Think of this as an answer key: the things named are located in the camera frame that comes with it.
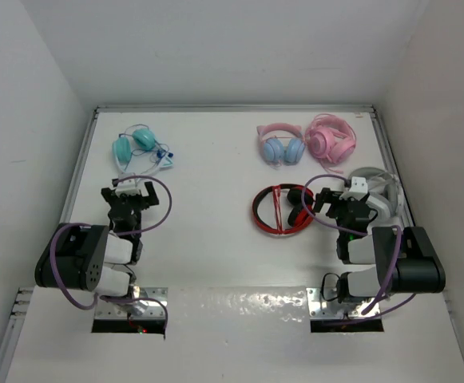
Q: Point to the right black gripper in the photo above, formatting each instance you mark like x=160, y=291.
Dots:
x=326, y=197

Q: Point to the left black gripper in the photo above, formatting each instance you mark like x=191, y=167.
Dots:
x=109, y=196

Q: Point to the teal cat-ear headphones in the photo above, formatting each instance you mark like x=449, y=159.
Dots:
x=138, y=151

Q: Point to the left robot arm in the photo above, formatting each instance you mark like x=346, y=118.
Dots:
x=76, y=254

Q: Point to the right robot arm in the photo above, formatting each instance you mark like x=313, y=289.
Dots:
x=399, y=260

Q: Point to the white grey headphones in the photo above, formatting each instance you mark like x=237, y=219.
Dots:
x=386, y=194

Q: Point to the pink gaming headphones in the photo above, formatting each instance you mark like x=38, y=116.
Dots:
x=330, y=140

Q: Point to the pink blue cat-ear headphones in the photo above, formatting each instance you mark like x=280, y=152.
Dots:
x=273, y=150

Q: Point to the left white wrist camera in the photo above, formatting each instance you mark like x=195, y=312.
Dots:
x=126, y=187

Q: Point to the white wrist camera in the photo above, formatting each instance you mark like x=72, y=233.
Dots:
x=357, y=189
x=126, y=187

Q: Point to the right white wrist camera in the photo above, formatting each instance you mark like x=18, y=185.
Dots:
x=357, y=189

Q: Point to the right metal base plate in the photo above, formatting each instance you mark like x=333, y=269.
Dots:
x=323, y=305

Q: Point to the metal base plate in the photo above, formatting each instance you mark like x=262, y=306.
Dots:
x=323, y=305
x=141, y=304

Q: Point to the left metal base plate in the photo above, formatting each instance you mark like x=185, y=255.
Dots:
x=141, y=304

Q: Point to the aluminium table frame rail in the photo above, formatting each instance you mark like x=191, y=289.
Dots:
x=237, y=298

